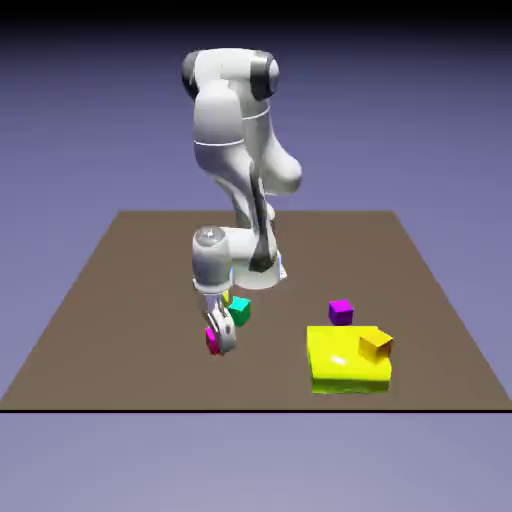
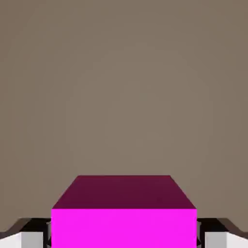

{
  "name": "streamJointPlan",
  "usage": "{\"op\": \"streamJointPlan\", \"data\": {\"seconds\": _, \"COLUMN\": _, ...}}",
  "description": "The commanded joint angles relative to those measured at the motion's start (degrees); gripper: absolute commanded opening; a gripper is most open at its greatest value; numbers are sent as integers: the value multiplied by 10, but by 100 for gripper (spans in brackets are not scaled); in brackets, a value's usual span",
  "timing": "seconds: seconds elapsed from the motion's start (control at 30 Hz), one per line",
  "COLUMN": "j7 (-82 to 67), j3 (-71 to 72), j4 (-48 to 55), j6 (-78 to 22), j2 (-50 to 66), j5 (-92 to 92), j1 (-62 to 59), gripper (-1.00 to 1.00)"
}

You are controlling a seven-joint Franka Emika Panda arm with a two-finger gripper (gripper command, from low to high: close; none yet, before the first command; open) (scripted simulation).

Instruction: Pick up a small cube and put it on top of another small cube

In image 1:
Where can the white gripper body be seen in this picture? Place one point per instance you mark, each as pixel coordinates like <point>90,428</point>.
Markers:
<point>222,328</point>

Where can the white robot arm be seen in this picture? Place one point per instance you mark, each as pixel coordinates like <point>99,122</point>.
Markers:
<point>224,132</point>

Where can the small magenta cube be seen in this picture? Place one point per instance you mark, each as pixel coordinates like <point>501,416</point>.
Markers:
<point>210,340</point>

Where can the small teal cube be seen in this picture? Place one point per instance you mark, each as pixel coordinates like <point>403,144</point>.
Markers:
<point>240,310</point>

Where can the small yellow cube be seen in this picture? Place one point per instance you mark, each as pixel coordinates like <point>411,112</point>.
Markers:
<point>225,297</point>

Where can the small purple cube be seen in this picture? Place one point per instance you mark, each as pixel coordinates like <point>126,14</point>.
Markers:
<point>340,311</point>

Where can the small orange cube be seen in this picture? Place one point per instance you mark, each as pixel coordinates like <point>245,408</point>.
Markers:
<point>374,345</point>

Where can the large yellow box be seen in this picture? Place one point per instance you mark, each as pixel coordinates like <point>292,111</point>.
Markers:
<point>344,362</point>

